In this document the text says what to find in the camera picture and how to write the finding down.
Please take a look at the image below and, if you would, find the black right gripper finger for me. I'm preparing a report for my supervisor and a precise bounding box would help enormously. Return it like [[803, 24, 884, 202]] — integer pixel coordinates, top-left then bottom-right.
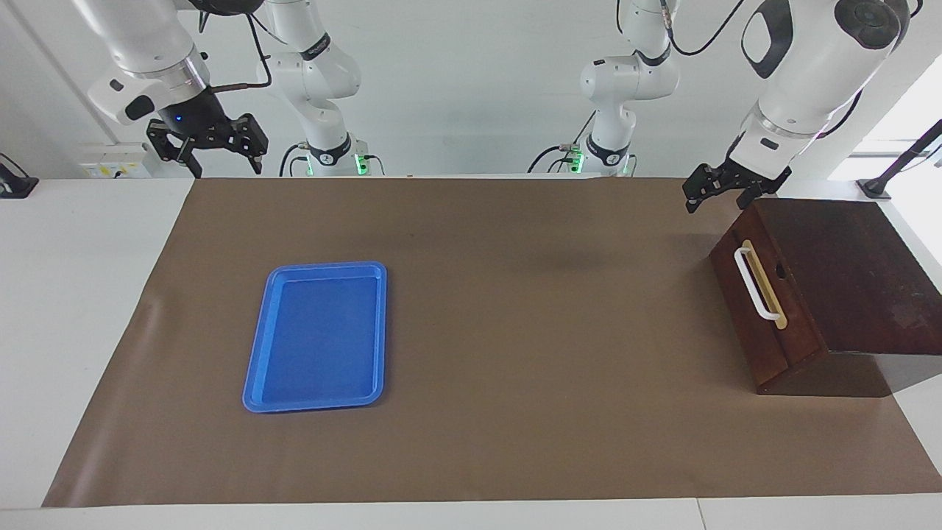
[[223, 114, 270, 176], [146, 119, 204, 180]]

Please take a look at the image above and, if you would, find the dark wooden drawer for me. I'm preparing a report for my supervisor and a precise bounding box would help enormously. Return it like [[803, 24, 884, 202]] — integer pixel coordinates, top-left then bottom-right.
[[718, 200, 826, 369]]

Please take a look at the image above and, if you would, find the white drawer handle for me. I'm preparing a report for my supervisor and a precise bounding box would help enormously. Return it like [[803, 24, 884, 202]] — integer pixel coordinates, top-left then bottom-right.
[[734, 247, 782, 323]]

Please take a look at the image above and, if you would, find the dark wooden drawer cabinet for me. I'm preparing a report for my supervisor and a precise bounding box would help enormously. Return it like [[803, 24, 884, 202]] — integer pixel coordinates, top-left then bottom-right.
[[709, 197, 942, 398]]

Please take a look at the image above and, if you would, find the black clamp pole stand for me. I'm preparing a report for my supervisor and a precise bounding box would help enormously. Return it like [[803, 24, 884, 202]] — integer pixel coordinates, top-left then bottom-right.
[[857, 118, 942, 201]]

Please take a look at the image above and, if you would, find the black desk stand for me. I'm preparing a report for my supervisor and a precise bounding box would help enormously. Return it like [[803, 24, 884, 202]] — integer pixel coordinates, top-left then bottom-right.
[[0, 153, 39, 199]]

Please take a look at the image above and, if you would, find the blue plastic tray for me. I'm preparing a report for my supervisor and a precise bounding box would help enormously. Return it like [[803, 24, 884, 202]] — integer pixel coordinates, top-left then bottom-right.
[[242, 261, 388, 413]]

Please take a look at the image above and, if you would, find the brown table mat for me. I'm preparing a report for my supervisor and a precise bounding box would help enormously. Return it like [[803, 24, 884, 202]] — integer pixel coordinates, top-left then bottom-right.
[[42, 177, 942, 509]]

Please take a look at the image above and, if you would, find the black base cable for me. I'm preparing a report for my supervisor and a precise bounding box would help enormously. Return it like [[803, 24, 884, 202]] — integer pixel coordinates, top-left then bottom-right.
[[528, 144, 582, 174], [278, 142, 306, 178]]

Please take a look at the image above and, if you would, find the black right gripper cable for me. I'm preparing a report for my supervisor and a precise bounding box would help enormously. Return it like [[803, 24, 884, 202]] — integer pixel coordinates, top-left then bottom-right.
[[210, 11, 273, 95]]

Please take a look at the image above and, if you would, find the white wall socket box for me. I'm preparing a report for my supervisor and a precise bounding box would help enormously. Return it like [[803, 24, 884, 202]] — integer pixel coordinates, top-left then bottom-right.
[[77, 144, 152, 180]]

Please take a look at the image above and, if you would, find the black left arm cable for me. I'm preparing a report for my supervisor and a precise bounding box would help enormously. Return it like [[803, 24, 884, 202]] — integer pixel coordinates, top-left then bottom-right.
[[659, 0, 748, 57]]

